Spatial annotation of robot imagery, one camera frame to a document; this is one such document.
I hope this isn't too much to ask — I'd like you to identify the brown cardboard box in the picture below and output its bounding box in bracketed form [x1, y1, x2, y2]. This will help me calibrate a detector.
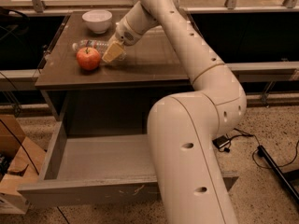
[0, 115, 46, 215]

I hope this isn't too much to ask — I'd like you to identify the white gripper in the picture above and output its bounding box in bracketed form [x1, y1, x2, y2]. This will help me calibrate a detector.
[102, 18, 142, 63]

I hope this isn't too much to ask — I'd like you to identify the grey cabinet with glass top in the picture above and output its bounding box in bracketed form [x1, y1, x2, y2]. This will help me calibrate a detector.
[36, 12, 192, 136]

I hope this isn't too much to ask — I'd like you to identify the grey metal railing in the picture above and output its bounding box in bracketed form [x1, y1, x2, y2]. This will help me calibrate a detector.
[0, 0, 299, 91]

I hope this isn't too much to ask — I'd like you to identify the red apple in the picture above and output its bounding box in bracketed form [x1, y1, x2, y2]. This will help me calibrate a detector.
[76, 47, 101, 71]

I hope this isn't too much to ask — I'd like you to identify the black cable at left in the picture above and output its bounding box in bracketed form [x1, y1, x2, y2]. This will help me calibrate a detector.
[0, 70, 71, 224]

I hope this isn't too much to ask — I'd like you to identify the grey open top drawer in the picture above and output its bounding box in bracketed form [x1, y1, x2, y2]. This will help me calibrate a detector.
[17, 89, 239, 209]

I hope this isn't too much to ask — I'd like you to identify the white ceramic bowl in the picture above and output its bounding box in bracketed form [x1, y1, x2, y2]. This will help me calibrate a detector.
[82, 9, 112, 34]

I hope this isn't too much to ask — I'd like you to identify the black power adapter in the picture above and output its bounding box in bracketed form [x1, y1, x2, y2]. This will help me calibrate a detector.
[212, 135, 230, 149]

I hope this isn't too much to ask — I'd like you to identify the clear plastic water bottle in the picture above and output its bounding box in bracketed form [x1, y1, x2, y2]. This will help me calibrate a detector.
[72, 40, 126, 60]

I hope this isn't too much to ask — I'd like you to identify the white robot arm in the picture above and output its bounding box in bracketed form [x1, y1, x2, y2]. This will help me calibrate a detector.
[103, 0, 247, 224]

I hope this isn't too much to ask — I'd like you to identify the black stand leg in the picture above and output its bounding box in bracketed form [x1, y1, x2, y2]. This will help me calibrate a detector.
[258, 146, 299, 204]

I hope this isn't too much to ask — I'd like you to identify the black floor cable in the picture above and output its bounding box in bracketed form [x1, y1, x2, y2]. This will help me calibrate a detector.
[214, 127, 299, 170]

